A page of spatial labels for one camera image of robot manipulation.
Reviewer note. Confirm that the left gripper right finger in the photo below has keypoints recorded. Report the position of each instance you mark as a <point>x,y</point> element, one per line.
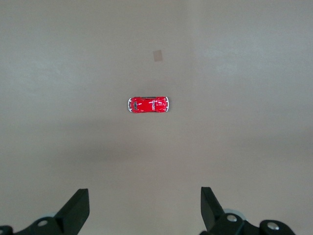
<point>212,215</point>

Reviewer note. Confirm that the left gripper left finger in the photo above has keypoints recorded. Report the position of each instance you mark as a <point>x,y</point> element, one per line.
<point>71,218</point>

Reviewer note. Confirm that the red beetle toy car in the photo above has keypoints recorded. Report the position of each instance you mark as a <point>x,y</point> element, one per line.
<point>146,104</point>

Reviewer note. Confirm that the brown tape patch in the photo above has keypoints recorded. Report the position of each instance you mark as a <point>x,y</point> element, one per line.
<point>157,55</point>

